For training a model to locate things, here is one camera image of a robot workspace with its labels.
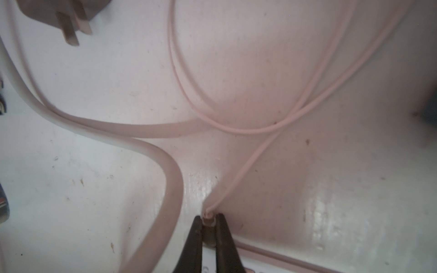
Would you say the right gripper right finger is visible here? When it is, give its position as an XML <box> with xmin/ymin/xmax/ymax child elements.
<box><xmin>215</xmin><ymin>213</ymin><xmax>246</xmax><ymax>273</ymax></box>

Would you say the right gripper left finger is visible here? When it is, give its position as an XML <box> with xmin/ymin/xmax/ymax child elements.
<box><xmin>173</xmin><ymin>216</ymin><xmax>203</xmax><ymax>273</ymax></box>

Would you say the white cable of keyboard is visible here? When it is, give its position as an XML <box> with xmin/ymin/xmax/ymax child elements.
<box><xmin>167</xmin><ymin>0</ymin><xmax>415</xmax><ymax>226</ymax></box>

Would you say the teal USB charger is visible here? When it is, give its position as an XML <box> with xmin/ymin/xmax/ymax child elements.
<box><xmin>421</xmin><ymin>87</ymin><xmax>437</xmax><ymax>127</ymax></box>

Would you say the grey power cord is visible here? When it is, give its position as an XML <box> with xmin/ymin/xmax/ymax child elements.
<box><xmin>0</xmin><ymin>33</ymin><xmax>212</xmax><ymax>273</ymax></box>

